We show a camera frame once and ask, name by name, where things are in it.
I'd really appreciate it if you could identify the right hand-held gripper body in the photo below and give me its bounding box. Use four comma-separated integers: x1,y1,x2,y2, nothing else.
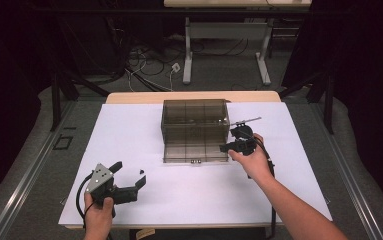
229,116,263,156

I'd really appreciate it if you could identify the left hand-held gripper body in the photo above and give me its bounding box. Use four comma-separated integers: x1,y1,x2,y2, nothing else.
85,162,139,218

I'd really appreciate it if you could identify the smoky transparent drawer cabinet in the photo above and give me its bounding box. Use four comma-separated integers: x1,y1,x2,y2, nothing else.
160,98,231,145

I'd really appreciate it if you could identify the person's right hand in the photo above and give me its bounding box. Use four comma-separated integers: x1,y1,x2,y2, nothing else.
227,133,276,183

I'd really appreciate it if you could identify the person's left hand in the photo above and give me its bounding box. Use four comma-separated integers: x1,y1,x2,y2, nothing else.
83,191,115,233

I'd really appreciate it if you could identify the wooden table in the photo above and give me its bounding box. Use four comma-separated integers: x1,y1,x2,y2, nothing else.
58,90,333,231

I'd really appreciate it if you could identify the black metal stand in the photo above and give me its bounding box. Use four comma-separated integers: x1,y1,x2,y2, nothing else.
278,70,335,135
49,70,111,133

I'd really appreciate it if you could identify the white desk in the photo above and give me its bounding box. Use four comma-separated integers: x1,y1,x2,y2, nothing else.
163,0,313,86

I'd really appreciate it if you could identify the dark curtain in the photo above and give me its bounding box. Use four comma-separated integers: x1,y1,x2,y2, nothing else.
281,0,383,216
0,0,60,214

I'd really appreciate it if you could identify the right hand-held gripper cable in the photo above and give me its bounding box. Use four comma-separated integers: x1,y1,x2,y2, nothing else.
245,131,278,240

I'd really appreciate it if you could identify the hand-held gripper cable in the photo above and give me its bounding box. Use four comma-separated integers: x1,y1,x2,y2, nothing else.
245,131,278,240
75,172,96,228

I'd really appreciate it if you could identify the left hand-held gripper cable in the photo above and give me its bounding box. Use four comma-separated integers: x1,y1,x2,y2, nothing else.
75,172,96,228

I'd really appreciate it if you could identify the metal floor rail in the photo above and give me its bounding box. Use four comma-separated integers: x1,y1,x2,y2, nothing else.
0,99,77,240
312,99,383,240

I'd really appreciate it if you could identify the tangle of floor cables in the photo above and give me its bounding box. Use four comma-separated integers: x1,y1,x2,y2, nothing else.
105,16,188,93

